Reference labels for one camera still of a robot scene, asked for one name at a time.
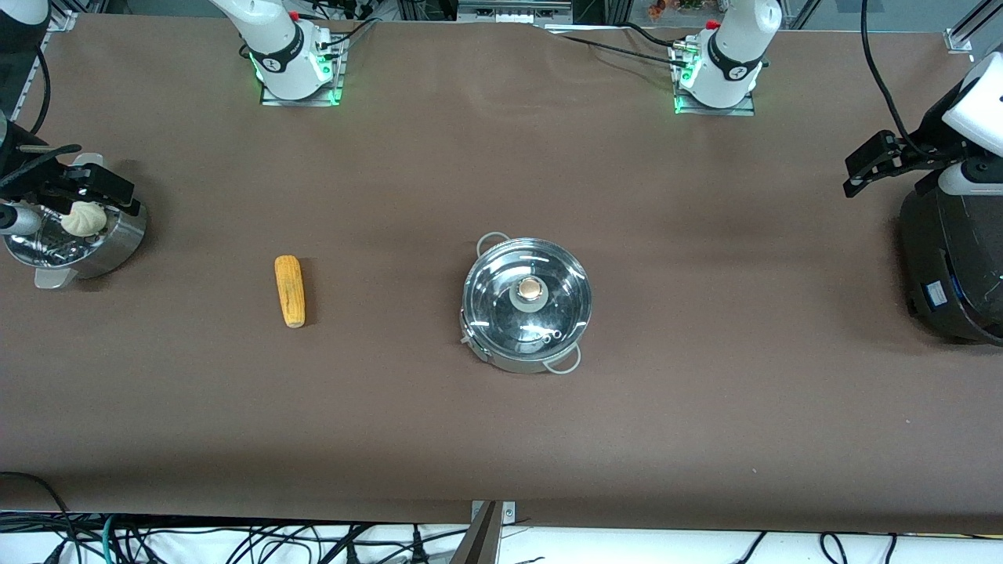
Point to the white steamed bun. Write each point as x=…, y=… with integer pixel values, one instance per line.
x=82, y=222

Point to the steel steamer pot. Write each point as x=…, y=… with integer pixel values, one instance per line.
x=117, y=243

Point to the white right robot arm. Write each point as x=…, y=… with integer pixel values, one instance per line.
x=282, y=47

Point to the aluminium frame rail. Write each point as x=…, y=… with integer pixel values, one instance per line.
x=35, y=70
x=965, y=31

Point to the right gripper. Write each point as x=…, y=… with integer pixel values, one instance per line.
x=31, y=171

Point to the brown table cover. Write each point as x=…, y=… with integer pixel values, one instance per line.
x=705, y=431

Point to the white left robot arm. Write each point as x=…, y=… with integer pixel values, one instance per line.
x=733, y=55

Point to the grey metal box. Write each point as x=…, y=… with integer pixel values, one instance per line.
x=513, y=11

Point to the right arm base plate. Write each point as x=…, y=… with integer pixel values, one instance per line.
x=274, y=101

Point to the glass pot lid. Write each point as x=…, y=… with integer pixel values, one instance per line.
x=501, y=313

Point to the yellow corn cob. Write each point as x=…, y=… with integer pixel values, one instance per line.
x=290, y=290

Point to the black rice cooker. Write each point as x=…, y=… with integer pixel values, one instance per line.
x=956, y=258

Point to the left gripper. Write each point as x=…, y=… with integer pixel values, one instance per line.
x=930, y=130

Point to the stainless steel pot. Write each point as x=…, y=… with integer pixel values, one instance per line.
x=517, y=365

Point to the small metal table bracket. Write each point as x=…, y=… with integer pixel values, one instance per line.
x=508, y=511

